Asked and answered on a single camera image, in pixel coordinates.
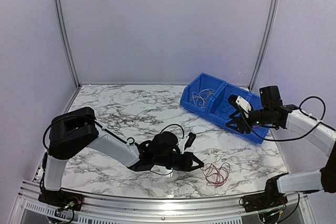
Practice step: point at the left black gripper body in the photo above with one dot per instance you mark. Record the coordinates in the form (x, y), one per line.
(177, 165)

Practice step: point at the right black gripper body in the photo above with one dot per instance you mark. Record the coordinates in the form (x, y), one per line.
(261, 119)

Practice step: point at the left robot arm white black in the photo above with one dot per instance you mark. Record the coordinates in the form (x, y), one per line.
(70, 133)

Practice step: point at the blue three-compartment plastic bin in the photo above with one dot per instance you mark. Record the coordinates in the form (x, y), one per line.
(207, 96)

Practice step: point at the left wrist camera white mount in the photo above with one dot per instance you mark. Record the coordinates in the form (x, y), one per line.
(186, 142)

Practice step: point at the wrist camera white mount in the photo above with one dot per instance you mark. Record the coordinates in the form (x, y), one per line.
(186, 142)
(243, 104)

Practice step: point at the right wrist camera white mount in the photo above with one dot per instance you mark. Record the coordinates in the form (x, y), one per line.
(243, 104)

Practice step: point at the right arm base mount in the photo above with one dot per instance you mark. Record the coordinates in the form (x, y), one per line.
(260, 201)

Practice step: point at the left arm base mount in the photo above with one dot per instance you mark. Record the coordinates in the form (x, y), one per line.
(61, 198)

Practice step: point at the left aluminium corner post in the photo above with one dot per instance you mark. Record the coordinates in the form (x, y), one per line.
(66, 44)

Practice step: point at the aluminium corner post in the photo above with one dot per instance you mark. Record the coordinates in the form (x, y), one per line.
(271, 16)
(66, 44)

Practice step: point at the right aluminium corner post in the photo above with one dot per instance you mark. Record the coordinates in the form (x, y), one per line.
(271, 16)

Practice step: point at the aluminium front rail frame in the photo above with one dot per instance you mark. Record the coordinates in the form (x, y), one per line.
(112, 209)

